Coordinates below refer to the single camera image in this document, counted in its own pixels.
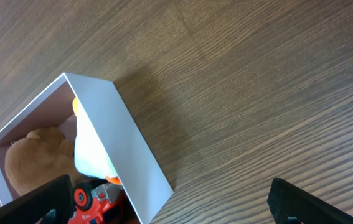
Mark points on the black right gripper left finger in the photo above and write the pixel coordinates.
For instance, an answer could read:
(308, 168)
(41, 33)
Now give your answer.
(50, 203)

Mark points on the white cardboard box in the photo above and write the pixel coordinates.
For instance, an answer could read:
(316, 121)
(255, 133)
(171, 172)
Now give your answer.
(112, 127)

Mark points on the brown plush toy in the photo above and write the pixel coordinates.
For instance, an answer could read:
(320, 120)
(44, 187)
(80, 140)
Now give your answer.
(43, 155)

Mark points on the red toy fire truck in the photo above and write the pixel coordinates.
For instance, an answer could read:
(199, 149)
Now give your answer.
(98, 204)

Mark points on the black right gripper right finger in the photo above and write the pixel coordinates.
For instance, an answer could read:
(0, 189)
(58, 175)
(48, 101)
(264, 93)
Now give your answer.
(291, 204)

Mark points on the white plush duck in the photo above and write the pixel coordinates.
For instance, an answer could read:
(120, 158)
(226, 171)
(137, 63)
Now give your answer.
(90, 156)

